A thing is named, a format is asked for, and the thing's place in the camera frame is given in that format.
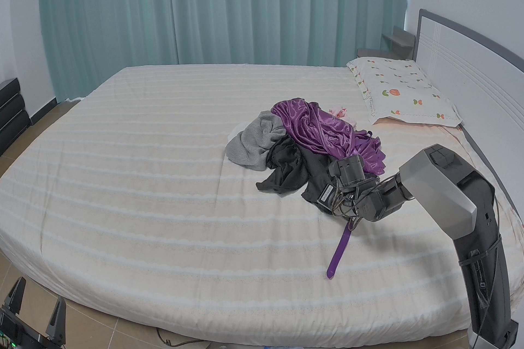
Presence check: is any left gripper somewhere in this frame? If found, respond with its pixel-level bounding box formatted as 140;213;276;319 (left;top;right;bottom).
0;277;67;349

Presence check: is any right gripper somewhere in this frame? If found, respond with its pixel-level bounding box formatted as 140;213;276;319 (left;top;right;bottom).
315;180;355;216

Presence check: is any black T-shirt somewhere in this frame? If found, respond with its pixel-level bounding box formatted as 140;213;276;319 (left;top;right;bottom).
256;134;349;216

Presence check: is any bed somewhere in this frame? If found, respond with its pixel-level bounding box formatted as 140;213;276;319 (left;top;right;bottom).
0;8;524;345

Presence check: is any purple satin garment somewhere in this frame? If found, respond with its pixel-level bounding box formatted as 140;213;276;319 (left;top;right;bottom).
271;98;387;281

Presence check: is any pink garment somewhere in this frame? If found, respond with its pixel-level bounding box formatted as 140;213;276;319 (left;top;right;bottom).
329;106;359;127

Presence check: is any grey garment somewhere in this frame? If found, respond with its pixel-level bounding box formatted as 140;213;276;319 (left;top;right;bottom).
225;112;290;171

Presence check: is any white garment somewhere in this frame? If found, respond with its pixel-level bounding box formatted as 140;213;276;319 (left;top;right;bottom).
227;122;247;142

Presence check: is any white printed pillow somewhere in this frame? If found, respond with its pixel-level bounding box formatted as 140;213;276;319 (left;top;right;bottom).
346;56;463;126

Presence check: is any grey bedside table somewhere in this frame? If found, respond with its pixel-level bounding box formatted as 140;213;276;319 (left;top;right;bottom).
356;26;418;61

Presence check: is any black chest of drawers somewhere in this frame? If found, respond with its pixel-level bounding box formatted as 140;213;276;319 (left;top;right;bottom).
0;77;32;157

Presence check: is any black cable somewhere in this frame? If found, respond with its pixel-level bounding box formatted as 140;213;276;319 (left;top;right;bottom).
156;327;195;344

